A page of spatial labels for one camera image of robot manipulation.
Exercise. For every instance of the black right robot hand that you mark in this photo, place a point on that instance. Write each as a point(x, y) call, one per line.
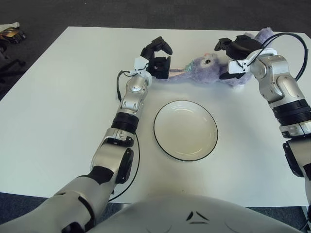
point(243, 47)

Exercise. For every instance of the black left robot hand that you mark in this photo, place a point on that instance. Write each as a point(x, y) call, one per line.
point(160, 69)

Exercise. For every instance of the purple plush bunny doll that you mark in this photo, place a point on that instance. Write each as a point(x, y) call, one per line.
point(206, 72)

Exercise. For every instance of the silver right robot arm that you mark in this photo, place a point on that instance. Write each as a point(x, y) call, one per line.
point(277, 72)

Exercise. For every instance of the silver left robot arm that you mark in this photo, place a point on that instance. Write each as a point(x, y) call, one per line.
point(131, 97)

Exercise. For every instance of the white plate with black rim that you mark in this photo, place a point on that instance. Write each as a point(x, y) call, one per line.
point(185, 131)

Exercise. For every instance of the black office chair base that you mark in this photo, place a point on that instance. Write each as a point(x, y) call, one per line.
point(14, 63)

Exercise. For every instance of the grey robot torso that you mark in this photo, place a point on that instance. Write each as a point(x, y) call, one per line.
point(182, 213)

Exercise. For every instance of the black and gold package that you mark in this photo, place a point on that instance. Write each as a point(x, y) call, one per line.
point(12, 35)

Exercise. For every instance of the small white floor item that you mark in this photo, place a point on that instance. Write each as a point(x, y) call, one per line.
point(11, 25)

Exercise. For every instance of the white table leg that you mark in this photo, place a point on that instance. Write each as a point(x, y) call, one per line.
point(306, 210)

